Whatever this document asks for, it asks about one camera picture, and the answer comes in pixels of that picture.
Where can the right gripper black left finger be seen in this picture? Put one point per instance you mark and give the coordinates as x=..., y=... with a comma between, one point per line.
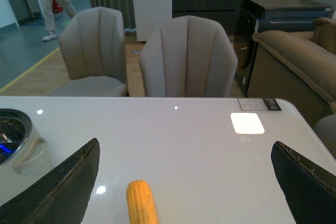
x=62, y=195

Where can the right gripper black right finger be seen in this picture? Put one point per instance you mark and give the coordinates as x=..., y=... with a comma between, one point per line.
x=308, y=188

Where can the yellow corn cob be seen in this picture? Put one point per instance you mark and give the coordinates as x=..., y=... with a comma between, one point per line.
x=141, y=206

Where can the white electric cooking pot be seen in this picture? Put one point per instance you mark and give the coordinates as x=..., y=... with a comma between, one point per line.
x=25, y=156

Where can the table label sticker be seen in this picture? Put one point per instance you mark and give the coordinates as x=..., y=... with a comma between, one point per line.
x=263, y=104

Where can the brown sofa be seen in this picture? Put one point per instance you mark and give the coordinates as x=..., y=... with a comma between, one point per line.
x=298, y=67

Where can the left beige upholstered chair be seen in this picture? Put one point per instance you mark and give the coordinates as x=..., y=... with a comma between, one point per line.
x=93, y=49

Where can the beige upholstered chair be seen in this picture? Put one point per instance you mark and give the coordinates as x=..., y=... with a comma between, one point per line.
x=93, y=49
x=188, y=56

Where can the right beige upholstered chair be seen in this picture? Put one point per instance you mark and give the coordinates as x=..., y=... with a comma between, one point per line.
x=188, y=56

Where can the white cabinet column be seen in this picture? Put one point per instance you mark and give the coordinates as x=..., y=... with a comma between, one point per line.
x=148, y=14

